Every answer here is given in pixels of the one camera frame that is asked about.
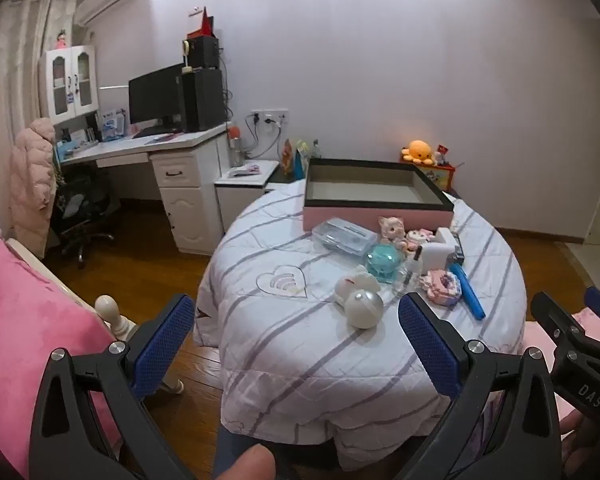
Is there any pearl white sphere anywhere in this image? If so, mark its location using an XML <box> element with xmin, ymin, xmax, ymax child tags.
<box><xmin>344</xmin><ymin>290</ymin><xmax>384</xmax><ymax>330</ymax></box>

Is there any white desk with drawers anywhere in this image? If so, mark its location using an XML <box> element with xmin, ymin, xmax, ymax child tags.
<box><xmin>55</xmin><ymin>122</ymin><xmax>231</xmax><ymax>256</ymax></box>

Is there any water bottle with orange lid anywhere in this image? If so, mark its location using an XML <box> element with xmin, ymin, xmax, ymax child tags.
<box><xmin>227</xmin><ymin>126</ymin><xmax>246</xmax><ymax>168</ymax></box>

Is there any white wall outlet strip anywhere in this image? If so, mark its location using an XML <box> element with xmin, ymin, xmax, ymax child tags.
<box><xmin>251</xmin><ymin>108</ymin><xmax>290</xmax><ymax>128</ymax></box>

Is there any low white black cabinet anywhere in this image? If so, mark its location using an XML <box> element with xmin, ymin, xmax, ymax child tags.
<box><xmin>215</xmin><ymin>160</ymin><xmax>281</xmax><ymax>233</ymax></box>

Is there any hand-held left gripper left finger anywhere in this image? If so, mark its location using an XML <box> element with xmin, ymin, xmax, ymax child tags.
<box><xmin>28</xmin><ymin>293</ymin><xmax>197</xmax><ymax>480</ymax></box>

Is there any black office chair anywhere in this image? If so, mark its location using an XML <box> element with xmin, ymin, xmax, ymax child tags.
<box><xmin>50</xmin><ymin>165</ymin><xmax>116</xmax><ymax>268</ymax></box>

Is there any black computer tower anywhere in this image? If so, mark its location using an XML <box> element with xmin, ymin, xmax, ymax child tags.
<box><xmin>181</xmin><ymin>67</ymin><xmax>229</xmax><ymax>132</ymax></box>

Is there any pink box with black rim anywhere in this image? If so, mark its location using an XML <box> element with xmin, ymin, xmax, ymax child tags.
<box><xmin>303</xmin><ymin>157</ymin><xmax>455</xmax><ymax>233</ymax></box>

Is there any clear plastic case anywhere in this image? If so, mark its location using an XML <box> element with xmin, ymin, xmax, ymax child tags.
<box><xmin>312</xmin><ymin>218</ymin><xmax>378</xmax><ymax>255</ymax></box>

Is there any pink quilt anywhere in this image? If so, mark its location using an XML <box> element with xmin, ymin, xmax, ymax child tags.
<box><xmin>525</xmin><ymin>305</ymin><xmax>600</xmax><ymax>366</ymax></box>

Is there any red box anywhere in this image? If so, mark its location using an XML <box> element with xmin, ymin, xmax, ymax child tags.
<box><xmin>187</xmin><ymin>7</ymin><xmax>216</xmax><ymax>38</ymax></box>

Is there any yellow blue snack bag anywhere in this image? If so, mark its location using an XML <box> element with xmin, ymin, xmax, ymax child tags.
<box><xmin>294</xmin><ymin>139</ymin><xmax>311</xmax><ymax>181</ymax></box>

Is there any pink white kitten toy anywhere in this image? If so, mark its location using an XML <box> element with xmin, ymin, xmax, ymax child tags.
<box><xmin>405</xmin><ymin>229</ymin><xmax>435</xmax><ymax>253</ymax></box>

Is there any person's right hand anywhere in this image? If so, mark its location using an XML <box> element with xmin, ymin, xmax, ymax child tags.
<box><xmin>562</xmin><ymin>402</ymin><xmax>600</xmax><ymax>466</ymax></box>

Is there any orange printed crate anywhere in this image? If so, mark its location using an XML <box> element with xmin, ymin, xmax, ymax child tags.
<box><xmin>420</xmin><ymin>162</ymin><xmax>456</xmax><ymax>193</ymax></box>

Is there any white glass-door cabinet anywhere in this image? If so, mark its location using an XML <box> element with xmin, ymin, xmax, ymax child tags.
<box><xmin>38</xmin><ymin>45</ymin><xmax>101</xmax><ymax>126</ymax></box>

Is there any blue white box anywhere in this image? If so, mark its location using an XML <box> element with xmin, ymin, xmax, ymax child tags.
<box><xmin>100</xmin><ymin>110</ymin><xmax>128</xmax><ymax>141</ymax></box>

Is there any black computer monitor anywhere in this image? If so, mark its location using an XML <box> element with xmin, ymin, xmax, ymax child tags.
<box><xmin>128</xmin><ymin>63</ymin><xmax>186</xmax><ymax>133</ymax></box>

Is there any black speaker box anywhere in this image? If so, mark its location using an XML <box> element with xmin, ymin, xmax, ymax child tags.
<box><xmin>187</xmin><ymin>36</ymin><xmax>220</xmax><ymax>70</ymax></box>

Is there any white charger block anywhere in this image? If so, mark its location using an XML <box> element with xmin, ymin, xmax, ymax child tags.
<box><xmin>420</xmin><ymin>227</ymin><xmax>456</xmax><ymax>273</ymax></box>

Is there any white curtain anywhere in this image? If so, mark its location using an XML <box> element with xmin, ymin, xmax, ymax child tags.
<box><xmin>0</xmin><ymin>0</ymin><xmax>76</xmax><ymax>241</ymax></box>

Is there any white bed post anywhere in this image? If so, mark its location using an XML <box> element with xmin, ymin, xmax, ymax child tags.
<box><xmin>94</xmin><ymin>295</ymin><xmax>185</xmax><ymax>395</ymax></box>

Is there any orange octopus plush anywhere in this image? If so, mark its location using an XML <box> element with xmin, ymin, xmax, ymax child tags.
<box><xmin>400</xmin><ymin>140</ymin><xmax>435</xmax><ymax>165</ymax></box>

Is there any pink puffer jacket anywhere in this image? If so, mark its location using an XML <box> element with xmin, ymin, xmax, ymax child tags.
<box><xmin>9</xmin><ymin>117</ymin><xmax>58</xmax><ymax>261</ymax></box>

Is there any pink round block toy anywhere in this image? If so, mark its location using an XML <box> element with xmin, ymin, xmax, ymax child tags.
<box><xmin>422</xmin><ymin>269</ymin><xmax>463</xmax><ymax>306</ymax></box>

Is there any person's left hand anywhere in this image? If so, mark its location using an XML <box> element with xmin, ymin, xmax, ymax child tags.
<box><xmin>215</xmin><ymin>446</ymin><xmax>277</xmax><ymax>480</ymax></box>

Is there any white striped quilt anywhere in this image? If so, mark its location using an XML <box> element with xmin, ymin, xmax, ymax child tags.
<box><xmin>195</xmin><ymin>180</ymin><xmax>528</xmax><ymax>471</ymax></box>

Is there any cat-eared girl figurine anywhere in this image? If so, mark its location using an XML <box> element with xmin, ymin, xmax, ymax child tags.
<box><xmin>378</xmin><ymin>216</ymin><xmax>407</xmax><ymax>246</ymax></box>

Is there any long blue case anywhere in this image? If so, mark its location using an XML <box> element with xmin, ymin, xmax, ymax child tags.
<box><xmin>447</xmin><ymin>264</ymin><xmax>487</xmax><ymax>320</ymax></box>

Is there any small glass perfume bottle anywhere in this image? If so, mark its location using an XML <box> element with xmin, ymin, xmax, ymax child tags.
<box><xmin>391</xmin><ymin>246</ymin><xmax>425</xmax><ymax>297</ymax></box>

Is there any clear teal dome toy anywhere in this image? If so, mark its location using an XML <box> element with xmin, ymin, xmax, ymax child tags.
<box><xmin>364</xmin><ymin>242</ymin><xmax>405</xmax><ymax>283</ymax></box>

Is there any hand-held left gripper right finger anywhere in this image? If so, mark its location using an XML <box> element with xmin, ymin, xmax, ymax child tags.
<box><xmin>397</xmin><ymin>291</ymin><xmax>563</xmax><ymax>480</ymax></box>

